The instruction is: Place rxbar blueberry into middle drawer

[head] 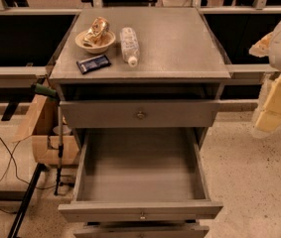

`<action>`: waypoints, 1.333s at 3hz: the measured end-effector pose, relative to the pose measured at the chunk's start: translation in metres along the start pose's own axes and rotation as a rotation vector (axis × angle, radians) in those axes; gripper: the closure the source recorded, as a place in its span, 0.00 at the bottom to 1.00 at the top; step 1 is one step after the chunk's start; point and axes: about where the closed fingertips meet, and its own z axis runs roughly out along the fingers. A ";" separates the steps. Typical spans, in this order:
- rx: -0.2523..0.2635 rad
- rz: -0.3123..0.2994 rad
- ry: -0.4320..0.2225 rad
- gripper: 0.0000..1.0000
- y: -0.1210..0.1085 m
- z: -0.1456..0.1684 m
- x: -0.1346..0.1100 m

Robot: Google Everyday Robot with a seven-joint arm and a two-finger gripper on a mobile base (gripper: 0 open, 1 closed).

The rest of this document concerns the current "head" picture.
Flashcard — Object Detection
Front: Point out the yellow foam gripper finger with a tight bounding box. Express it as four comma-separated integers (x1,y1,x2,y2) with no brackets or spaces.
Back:
249,33,272,58
251,74,281,138

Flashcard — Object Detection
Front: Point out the dark blue rxbar wrapper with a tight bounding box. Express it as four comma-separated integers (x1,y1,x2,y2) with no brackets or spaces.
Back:
76,55,111,74

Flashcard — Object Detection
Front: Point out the grey drawer cabinet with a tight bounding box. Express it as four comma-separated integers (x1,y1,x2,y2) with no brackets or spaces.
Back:
51,7,229,230

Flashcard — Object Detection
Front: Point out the open grey middle drawer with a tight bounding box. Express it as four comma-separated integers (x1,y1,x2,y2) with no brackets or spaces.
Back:
59,128,222,222

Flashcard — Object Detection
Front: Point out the grey top drawer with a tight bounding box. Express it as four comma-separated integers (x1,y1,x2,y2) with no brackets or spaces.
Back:
61,100,219,128

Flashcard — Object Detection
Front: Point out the grey bottom drawer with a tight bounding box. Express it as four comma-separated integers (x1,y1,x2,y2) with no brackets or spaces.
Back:
73,224,210,238

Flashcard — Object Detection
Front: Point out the clear plastic water bottle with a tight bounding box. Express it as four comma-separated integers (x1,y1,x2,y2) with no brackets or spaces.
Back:
120,27,140,67

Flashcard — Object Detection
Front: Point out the beige bowl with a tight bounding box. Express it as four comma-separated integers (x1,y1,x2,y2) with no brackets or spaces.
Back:
74,31,116,55

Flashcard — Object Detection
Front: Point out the cardboard box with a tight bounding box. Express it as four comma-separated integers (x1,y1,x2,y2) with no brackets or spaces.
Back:
12,79,80,167

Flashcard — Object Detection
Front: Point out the black metal stand leg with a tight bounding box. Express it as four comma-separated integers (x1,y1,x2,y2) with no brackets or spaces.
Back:
7,164,46,238

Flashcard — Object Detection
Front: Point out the green handled pole tool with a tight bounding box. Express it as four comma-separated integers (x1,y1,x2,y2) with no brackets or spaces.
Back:
31,82,64,195

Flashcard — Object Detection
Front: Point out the black cable on floor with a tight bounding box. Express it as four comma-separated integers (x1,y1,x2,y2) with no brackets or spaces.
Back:
0,126,57,215

